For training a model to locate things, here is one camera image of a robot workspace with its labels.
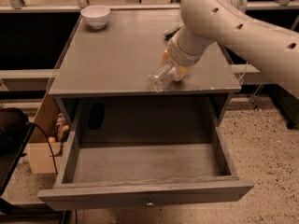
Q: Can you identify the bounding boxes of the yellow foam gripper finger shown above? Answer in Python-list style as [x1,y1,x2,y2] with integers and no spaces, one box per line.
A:
[160,49,171,65]
[173,65,190,82]

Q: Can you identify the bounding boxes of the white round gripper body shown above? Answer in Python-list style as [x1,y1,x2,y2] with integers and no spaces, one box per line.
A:
[167,35,202,66]

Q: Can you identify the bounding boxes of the clear plastic water bottle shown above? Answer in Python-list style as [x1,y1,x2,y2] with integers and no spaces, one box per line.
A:
[148,63,177,92]

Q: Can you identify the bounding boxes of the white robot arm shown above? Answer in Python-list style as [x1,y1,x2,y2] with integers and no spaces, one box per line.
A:
[162,0,299,98]

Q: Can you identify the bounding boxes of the grey open top drawer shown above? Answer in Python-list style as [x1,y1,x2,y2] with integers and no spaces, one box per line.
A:
[37,103,255,212]

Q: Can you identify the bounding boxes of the green snack bag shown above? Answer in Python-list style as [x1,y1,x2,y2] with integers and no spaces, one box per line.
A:
[164,24,181,40]

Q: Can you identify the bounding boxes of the grey wooden cabinet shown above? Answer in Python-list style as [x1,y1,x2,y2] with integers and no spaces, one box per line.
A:
[50,9,240,145]

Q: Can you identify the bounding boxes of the white ceramic bowl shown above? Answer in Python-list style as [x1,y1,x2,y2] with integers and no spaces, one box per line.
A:
[80,5,110,29]

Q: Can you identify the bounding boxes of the toys in cardboard box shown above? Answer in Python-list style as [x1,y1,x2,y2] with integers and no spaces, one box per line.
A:
[48,113,70,143]

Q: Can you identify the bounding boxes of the cardboard box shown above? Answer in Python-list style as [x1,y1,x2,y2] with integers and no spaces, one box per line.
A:
[25,95,62,174]

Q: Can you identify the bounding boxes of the black chair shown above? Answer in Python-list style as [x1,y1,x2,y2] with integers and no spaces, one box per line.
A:
[0,107,34,195]

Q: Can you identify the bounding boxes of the metal frame rail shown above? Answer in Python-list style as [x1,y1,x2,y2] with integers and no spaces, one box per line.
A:
[231,64,274,85]

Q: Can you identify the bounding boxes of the white cable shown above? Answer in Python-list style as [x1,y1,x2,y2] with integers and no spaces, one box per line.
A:
[237,61,249,82]

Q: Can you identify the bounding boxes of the black cable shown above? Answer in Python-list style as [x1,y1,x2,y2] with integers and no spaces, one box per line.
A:
[27,121,60,175]

